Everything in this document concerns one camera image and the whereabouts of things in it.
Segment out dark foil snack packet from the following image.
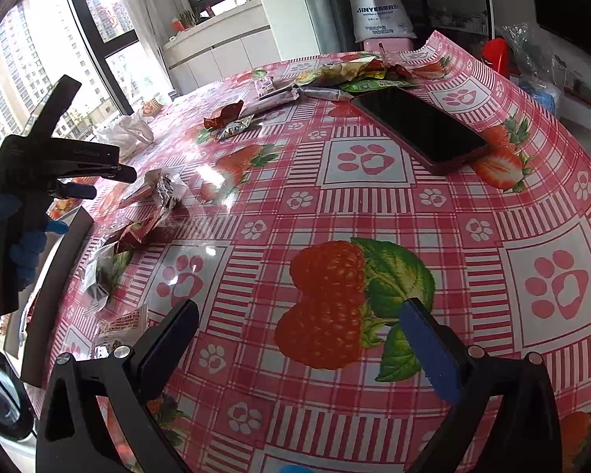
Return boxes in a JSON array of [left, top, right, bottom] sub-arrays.
[[81, 245, 126, 306]]

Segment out white kitchen cabinet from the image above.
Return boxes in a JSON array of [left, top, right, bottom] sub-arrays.
[[160, 7, 271, 97]]

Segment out green snack packet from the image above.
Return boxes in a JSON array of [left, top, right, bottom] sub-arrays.
[[339, 76, 417, 95]]

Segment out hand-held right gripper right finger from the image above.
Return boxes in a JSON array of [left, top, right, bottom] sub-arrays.
[[399, 298, 563, 473]]

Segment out white plastic bag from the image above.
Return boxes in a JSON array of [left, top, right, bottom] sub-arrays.
[[93, 111, 154, 145]]

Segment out clear packet with dark snack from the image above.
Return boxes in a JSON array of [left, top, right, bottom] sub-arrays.
[[119, 168, 190, 210]]

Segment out blue plastic bag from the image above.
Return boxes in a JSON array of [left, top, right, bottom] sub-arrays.
[[517, 76, 565, 114]]

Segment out clear plastic bags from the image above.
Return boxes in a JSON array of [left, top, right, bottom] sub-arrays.
[[502, 22, 587, 89]]

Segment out red crinkled snack wrapper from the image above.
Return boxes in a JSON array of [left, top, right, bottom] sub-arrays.
[[203, 100, 245, 131]]

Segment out white printed sack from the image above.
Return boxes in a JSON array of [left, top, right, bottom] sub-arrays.
[[349, 0, 418, 44]]

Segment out black framed window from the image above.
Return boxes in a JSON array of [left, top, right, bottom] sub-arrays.
[[0, 0, 173, 168]]

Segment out black round glossy disc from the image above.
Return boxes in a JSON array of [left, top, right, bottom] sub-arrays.
[[0, 345, 36, 441]]

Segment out yellow snack packet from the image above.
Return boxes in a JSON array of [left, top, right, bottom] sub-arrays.
[[294, 61, 355, 86]]

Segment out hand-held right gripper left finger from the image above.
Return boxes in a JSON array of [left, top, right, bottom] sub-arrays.
[[35, 300, 201, 473]]

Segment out silver patterned snack packet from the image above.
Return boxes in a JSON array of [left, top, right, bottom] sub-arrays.
[[218, 115, 255, 141]]

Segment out orange red snack packet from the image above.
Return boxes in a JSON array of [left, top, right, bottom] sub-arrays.
[[347, 54, 414, 80]]

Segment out white red printed packet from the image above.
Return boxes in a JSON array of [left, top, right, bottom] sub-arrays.
[[95, 304, 149, 356]]

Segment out pink bar packet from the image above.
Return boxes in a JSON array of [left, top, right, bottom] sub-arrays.
[[257, 86, 302, 105]]

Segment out pink stool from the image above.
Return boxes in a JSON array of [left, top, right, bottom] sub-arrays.
[[362, 38, 417, 55]]

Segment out red chair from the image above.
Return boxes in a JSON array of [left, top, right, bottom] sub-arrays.
[[481, 37, 513, 80]]

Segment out white bar packet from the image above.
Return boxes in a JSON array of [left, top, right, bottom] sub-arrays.
[[299, 85, 351, 102]]

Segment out strawberry print plaid tablecloth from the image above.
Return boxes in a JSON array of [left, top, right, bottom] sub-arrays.
[[30, 30, 591, 473]]

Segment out black smartphone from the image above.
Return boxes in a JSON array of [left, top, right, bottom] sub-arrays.
[[349, 86, 491, 175]]

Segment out grey cardboard tray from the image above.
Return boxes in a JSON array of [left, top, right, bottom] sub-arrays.
[[2, 207, 95, 388]]

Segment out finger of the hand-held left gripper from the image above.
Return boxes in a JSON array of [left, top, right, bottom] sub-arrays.
[[53, 142, 138, 200], [28, 74, 83, 139]]

